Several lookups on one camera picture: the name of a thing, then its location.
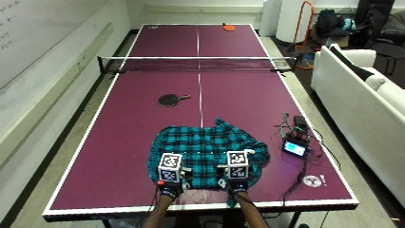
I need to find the table tennis net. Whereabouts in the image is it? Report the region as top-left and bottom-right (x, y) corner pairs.
(96, 55), (304, 76)

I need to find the person's right hand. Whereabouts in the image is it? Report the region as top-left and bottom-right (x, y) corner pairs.
(215, 164), (251, 194)

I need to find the white marker cube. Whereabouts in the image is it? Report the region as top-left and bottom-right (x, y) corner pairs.
(157, 152), (185, 183)
(225, 149), (251, 180)

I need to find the white cylinder column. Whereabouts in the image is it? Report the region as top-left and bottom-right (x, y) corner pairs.
(275, 0), (316, 44)

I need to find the black cushion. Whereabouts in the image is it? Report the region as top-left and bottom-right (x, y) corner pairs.
(328, 46), (376, 82)

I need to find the black cable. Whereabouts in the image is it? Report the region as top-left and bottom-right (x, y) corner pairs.
(277, 126), (342, 203)

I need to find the teal bag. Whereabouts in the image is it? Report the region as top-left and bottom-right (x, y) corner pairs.
(341, 17), (357, 32)

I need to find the black backpack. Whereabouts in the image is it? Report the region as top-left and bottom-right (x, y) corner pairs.
(316, 9), (345, 40)

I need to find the white sofa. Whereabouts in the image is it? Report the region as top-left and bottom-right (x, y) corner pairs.
(311, 44), (405, 207)

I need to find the teal plaid shirt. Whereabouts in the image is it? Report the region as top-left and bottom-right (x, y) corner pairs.
(145, 118), (271, 208)

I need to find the black table tennis paddle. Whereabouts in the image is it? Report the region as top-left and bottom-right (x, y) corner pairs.
(157, 93), (192, 107)

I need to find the small computer with screen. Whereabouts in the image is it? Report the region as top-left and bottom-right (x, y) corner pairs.
(280, 115), (315, 159)

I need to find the person's left hand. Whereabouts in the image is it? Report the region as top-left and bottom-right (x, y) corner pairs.
(156, 166), (193, 200)

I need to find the orange metal frame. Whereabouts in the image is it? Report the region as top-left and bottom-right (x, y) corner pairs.
(292, 0), (317, 70)

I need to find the whiteboard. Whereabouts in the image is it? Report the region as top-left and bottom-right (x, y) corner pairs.
(0, 0), (112, 90)

